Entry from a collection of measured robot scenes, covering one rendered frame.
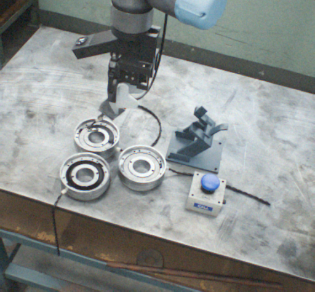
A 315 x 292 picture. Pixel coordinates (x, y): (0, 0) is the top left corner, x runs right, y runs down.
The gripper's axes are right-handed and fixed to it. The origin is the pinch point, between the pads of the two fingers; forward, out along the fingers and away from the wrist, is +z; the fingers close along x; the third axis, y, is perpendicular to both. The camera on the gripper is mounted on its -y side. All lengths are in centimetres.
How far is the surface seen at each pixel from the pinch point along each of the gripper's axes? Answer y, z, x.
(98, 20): -57, 79, 155
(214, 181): 24.0, 5.7, -9.1
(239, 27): 30, 61, 153
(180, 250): 22.0, 38.2, -8.6
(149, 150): 9.0, 10.0, -1.7
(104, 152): -0.4, 9.5, -5.8
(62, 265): -19, 93, 1
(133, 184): 7.9, 10.3, -11.8
